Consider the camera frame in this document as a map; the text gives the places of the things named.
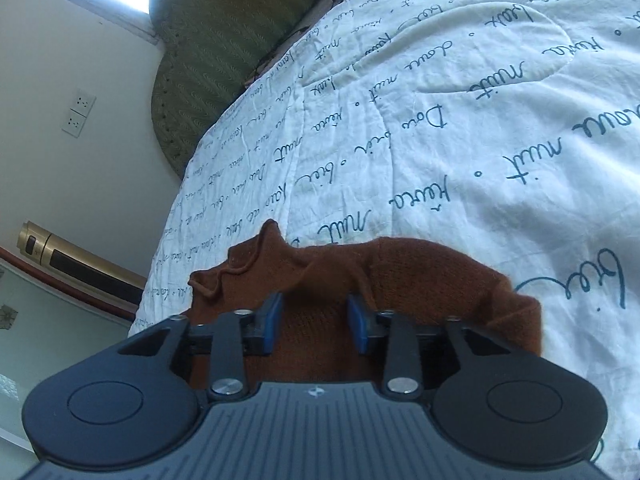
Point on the green padded headboard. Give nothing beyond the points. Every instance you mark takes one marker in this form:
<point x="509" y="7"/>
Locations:
<point x="210" y="60"/>

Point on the white printed blanket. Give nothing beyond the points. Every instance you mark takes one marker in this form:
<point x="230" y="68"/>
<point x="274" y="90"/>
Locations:
<point x="450" y="135"/>

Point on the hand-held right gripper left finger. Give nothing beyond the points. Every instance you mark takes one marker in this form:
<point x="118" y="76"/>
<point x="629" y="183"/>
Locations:
<point x="272" y="322"/>

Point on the white wall socket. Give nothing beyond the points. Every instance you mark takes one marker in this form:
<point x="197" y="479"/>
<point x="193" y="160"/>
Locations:
<point x="74" y="124"/>
<point x="85" y="100"/>

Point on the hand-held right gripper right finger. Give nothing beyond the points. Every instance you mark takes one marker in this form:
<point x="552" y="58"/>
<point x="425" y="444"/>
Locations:
<point x="357" y="325"/>

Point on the brown knit sweater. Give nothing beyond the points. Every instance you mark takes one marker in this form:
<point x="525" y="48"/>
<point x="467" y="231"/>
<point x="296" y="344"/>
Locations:
<point x="310" y="332"/>

